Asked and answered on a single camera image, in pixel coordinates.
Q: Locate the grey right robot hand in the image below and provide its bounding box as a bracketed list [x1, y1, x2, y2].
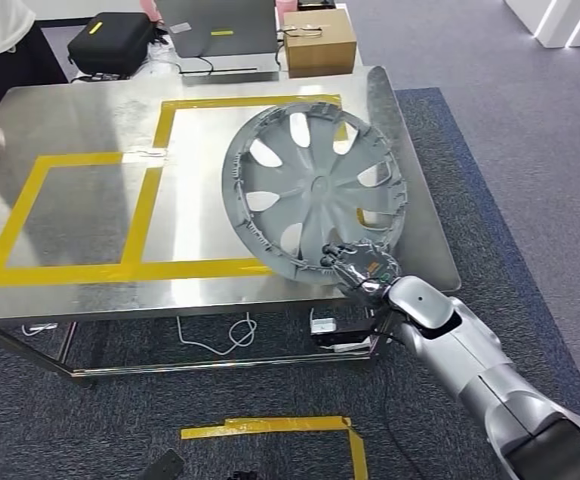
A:
[319, 241, 402, 306]

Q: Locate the grey wheel hubcap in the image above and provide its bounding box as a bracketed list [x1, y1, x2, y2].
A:
[221, 100, 408, 287]

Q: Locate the stainless steel workbench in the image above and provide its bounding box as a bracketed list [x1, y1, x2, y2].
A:
[0, 64, 462, 386]

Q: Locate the yellow floor tape marking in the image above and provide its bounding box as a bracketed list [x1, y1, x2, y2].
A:
[180, 415, 369, 480]

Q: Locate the brown cardboard box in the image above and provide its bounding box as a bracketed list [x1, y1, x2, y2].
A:
[282, 7, 359, 79]

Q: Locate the grey laptop with stickers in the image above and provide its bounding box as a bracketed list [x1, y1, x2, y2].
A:
[153, 0, 281, 84]

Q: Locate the white display plinth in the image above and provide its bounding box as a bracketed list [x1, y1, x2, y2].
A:
[504, 0, 580, 49]

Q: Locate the black zip case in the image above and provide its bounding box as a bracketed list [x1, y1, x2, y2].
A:
[67, 11, 157, 77]

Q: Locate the person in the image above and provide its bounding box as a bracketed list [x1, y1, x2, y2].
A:
[0, 0, 68, 132]

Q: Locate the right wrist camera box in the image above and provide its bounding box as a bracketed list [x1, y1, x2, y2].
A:
[310, 316, 386, 352]

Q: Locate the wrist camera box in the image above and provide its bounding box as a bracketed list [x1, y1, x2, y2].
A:
[137, 449, 186, 480]
[310, 316, 386, 352]

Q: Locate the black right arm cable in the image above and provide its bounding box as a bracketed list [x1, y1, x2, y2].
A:
[377, 331, 424, 480]

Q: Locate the white cable with adapter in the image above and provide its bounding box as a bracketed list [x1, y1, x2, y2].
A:
[176, 312, 258, 357]

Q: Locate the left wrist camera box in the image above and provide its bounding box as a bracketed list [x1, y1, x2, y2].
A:
[137, 449, 186, 480]

